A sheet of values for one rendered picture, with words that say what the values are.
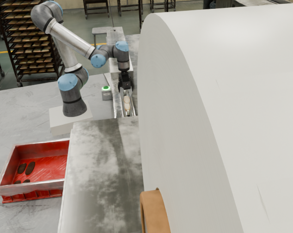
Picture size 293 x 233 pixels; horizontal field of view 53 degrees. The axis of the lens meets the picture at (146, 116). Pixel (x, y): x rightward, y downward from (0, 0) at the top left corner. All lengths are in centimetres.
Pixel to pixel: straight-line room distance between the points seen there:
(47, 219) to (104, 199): 67
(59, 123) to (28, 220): 64
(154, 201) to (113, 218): 53
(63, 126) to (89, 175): 103
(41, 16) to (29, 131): 69
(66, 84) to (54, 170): 51
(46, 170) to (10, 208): 25
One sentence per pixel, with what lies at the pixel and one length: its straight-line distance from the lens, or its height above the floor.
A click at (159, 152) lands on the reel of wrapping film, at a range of 15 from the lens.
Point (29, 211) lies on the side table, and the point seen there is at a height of 82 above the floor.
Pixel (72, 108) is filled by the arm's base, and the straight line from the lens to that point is 183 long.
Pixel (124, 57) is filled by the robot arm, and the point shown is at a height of 121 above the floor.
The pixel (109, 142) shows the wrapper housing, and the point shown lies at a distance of 89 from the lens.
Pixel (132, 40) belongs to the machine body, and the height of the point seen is 82.
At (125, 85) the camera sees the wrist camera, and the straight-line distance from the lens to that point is 174.
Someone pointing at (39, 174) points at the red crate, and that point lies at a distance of 158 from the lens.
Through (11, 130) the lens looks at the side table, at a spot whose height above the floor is 82.
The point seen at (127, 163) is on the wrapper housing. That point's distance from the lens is 81.
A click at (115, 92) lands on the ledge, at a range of 212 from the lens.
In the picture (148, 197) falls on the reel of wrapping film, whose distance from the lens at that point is 17.
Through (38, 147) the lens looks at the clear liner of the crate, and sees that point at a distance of 165.
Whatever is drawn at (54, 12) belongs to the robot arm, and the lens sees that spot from 181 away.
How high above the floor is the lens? 184
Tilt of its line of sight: 33 degrees down
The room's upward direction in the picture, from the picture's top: 3 degrees counter-clockwise
